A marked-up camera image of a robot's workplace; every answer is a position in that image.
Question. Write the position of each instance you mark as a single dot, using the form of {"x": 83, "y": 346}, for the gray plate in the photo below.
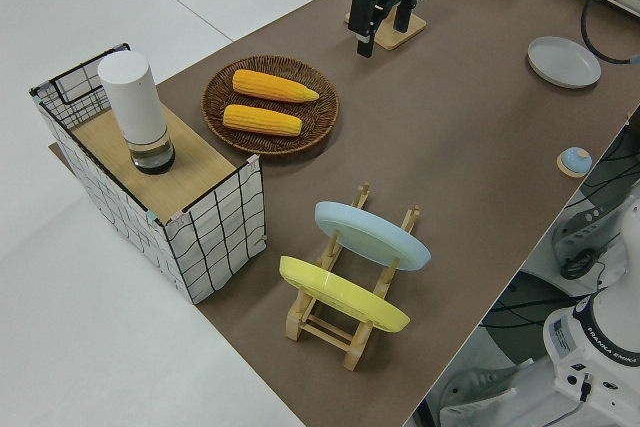
{"x": 565, "y": 63}

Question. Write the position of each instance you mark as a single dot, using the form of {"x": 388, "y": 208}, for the white Franka arm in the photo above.
{"x": 575, "y": 347}

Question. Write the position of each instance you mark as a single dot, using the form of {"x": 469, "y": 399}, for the light blue plate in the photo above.
{"x": 370, "y": 237}

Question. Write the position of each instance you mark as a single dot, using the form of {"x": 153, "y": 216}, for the yellow plate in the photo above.
{"x": 340, "y": 294}

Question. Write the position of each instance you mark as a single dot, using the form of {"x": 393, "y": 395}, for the wooden plate rack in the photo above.
{"x": 356, "y": 349}

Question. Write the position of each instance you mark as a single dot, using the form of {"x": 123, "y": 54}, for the wooden mug tree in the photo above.
{"x": 387, "y": 39}

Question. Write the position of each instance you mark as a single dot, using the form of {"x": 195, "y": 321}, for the brown table mat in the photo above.
{"x": 425, "y": 97}

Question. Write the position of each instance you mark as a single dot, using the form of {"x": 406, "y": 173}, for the brown wicker tray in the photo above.
{"x": 325, "y": 114}

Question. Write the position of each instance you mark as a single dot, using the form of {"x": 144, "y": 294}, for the yellow corn cob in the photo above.
{"x": 270, "y": 84}
{"x": 260, "y": 119}

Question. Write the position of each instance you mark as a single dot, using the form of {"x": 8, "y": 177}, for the pink binder clip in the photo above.
{"x": 177, "y": 218}
{"x": 254, "y": 162}

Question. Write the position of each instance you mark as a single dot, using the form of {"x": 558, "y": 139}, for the blue dome bell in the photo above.
{"x": 575, "y": 159}

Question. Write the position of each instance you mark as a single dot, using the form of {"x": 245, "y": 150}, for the wooden board lid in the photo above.
{"x": 190, "y": 167}

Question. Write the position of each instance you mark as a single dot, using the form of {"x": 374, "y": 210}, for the white cylinder grinder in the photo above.
{"x": 132, "y": 102}

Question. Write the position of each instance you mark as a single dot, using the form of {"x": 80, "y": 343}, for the white power strip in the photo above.
{"x": 580, "y": 227}

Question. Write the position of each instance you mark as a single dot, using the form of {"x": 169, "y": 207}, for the teal binder clip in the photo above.
{"x": 152, "y": 216}

